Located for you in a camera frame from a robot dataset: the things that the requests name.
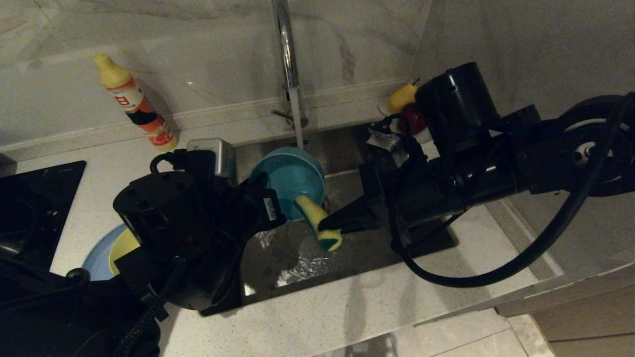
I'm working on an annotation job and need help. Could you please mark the yellow sponge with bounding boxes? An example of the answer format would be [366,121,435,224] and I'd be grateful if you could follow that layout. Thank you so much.
[294,195,344,252]

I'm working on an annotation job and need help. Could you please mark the teal bowl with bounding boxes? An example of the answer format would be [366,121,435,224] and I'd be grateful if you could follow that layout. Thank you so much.
[250,147,326,222]

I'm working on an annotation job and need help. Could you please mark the yellow bowl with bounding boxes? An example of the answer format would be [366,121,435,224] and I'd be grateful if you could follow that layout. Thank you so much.
[108,228,142,276]

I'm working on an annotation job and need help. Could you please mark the chrome kitchen faucet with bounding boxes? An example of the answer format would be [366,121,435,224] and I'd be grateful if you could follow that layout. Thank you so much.
[271,0,309,130]

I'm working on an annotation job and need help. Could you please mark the orange white dish soap bottle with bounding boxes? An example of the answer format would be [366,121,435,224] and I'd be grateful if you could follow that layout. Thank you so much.
[94,53,178,152]

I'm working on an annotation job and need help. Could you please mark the stainless steel sink basin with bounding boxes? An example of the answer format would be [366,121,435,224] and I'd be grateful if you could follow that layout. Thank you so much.
[200,121,457,317]

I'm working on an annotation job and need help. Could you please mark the small white fruit dish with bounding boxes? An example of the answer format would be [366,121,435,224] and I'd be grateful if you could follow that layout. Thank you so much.
[379,98,434,145]

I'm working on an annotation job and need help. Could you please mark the dark red apple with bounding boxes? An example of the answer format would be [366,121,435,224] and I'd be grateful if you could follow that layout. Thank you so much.
[401,104,428,136]

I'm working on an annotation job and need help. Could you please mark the running water stream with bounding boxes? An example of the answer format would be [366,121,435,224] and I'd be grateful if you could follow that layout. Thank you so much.
[290,87,305,149]

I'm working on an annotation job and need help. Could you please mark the yellow pear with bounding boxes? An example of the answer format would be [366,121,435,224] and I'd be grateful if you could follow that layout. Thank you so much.
[387,79,420,114]

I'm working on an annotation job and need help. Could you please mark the blue plate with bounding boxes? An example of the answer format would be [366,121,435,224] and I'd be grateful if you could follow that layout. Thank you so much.
[82,223,127,282]

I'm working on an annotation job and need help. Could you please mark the wooden cabinet front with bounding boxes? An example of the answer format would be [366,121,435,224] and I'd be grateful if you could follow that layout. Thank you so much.
[495,262,635,357]

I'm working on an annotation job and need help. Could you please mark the black induction cooktop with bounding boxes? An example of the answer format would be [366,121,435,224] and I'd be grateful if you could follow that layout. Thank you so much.
[0,161,87,278]

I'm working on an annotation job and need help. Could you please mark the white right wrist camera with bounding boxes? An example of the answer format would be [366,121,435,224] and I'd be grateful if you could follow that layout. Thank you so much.
[367,124,403,152]

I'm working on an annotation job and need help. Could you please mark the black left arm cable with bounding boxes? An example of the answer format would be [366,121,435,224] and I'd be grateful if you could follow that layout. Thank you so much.
[150,151,189,175]

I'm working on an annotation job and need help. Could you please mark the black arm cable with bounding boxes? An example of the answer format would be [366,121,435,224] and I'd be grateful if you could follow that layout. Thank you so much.
[150,151,189,175]
[389,94,635,289]

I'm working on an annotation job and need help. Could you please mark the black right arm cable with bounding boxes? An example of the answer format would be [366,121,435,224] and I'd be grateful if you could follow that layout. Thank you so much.
[389,94,635,289]

